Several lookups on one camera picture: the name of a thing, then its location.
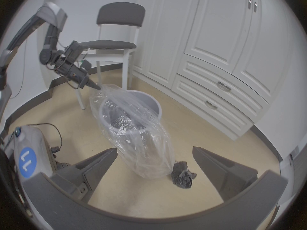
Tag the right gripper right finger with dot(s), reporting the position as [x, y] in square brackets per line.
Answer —
[220, 174]

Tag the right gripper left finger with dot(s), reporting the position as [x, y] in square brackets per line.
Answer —
[96, 171]

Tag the white trash bin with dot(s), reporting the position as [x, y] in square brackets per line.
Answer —
[153, 102]

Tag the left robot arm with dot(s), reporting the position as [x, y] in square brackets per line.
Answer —
[51, 39]

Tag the clear plastic bag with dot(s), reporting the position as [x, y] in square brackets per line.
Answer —
[153, 157]

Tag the white wardrobe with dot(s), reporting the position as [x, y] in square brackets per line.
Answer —
[211, 32]

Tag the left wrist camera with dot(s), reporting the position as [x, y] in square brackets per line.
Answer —
[86, 65]

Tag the black plastic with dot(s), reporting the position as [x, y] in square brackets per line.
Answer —
[183, 176]

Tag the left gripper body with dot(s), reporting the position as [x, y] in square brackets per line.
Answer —
[72, 73]

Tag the grey padded white chair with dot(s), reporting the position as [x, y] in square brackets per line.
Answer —
[120, 12]

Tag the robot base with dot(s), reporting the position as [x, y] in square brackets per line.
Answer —
[33, 147]

